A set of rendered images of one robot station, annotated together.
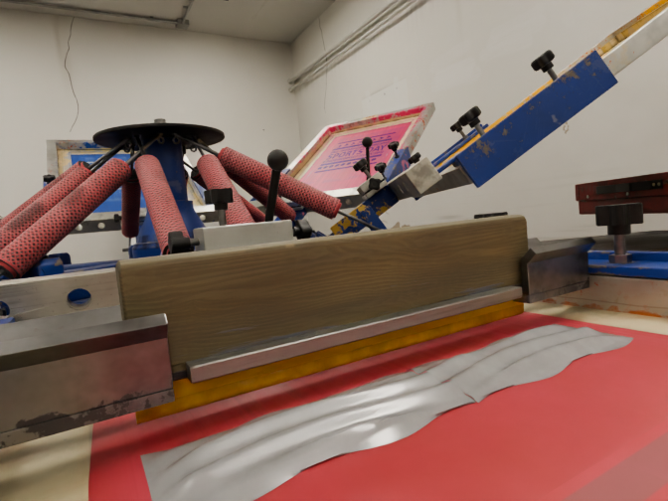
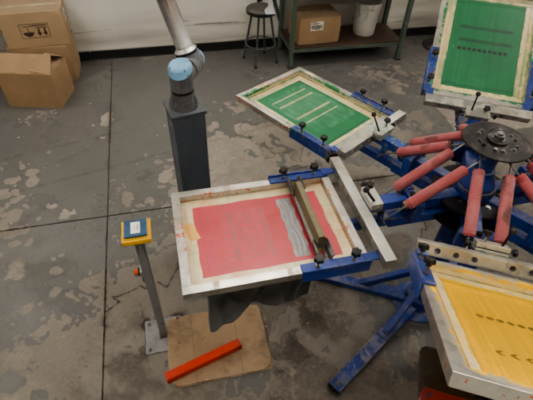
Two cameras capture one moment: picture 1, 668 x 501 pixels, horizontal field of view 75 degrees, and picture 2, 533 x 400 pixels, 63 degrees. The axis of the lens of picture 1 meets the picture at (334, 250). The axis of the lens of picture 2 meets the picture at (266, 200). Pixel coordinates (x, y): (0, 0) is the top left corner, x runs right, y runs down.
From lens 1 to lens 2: 2.00 m
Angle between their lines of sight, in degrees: 97
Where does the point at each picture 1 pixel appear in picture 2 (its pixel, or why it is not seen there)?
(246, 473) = (280, 204)
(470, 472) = (272, 219)
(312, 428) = (285, 209)
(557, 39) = not seen: outside the picture
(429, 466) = (274, 217)
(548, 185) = not seen: outside the picture
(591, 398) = (280, 236)
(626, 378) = (283, 243)
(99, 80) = not seen: outside the picture
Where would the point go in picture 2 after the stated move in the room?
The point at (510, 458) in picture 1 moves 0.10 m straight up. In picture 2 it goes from (273, 222) to (274, 207)
